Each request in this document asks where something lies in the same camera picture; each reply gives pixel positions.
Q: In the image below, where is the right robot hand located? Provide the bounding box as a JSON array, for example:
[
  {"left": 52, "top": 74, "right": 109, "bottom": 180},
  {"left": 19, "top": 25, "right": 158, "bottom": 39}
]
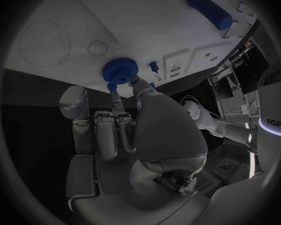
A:
[{"left": 58, "top": 74, "right": 212, "bottom": 225}]

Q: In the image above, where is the blue knurled peg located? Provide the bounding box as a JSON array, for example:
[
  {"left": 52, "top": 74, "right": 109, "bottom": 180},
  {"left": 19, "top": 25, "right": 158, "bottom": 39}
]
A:
[{"left": 106, "top": 82, "right": 118, "bottom": 95}]

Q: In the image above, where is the blue gear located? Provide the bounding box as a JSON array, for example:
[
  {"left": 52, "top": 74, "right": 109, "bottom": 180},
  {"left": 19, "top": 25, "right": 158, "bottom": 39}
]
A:
[{"left": 101, "top": 57, "right": 140, "bottom": 85}]

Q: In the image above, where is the white task board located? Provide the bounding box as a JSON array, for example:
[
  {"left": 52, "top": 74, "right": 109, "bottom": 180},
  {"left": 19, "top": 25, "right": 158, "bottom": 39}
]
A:
[{"left": 3, "top": 0, "right": 260, "bottom": 99}]

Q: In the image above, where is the workshop rack with screens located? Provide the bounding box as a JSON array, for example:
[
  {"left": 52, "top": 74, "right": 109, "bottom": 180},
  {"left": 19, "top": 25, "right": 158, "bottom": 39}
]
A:
[{"left": 206, "top": 38, "right": 271, "bottom": 118}]

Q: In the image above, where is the glowing light bar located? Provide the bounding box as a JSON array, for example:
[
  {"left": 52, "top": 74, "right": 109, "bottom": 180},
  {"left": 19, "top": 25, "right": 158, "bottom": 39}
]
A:
[{"left": 248, "top": 151, "right": 257, "bottom": 179}]

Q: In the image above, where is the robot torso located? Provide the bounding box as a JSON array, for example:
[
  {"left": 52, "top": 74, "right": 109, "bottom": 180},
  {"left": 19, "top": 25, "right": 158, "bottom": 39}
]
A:
[{"left": 246, "top": 66, "right": 281, "bottom": 180}]

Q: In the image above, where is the blue long cylinder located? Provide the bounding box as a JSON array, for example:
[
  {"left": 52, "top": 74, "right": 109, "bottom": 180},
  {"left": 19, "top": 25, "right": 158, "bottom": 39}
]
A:
[{"left": 186, "top": 0, "right": 234, "bottom": 31}]

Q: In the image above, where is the white cable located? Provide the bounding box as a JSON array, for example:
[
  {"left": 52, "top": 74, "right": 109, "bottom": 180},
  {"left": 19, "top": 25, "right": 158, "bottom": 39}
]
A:
[{"left": 178, "top": 94, "right": 226, "bottom": 120}]

